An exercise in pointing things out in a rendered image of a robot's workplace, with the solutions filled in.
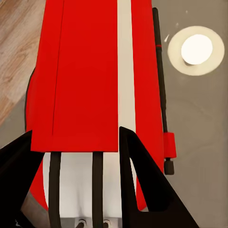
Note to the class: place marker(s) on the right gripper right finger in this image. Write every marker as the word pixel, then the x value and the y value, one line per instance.
pixel 166 210

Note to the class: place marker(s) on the coffee table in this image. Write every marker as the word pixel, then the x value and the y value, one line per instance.
pixel 194 41

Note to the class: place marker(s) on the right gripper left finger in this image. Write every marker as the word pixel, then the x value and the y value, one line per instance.
pixel 18 167

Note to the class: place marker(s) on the radio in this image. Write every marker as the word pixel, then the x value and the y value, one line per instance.
pixel 99 67

